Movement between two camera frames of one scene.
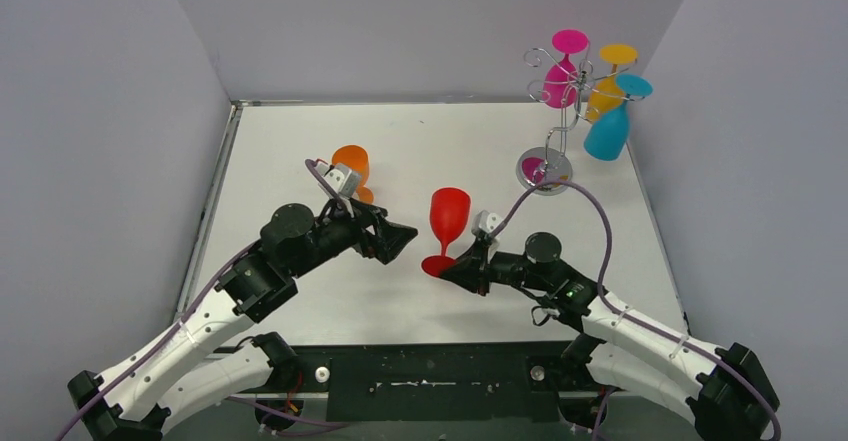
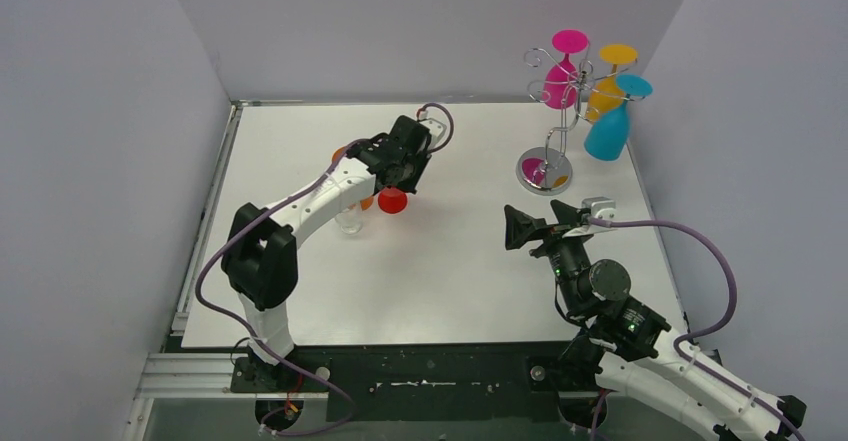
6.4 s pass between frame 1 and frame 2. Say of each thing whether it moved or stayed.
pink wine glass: stayed
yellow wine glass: stayed
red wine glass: moved
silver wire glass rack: stayed
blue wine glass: stayed
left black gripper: moved
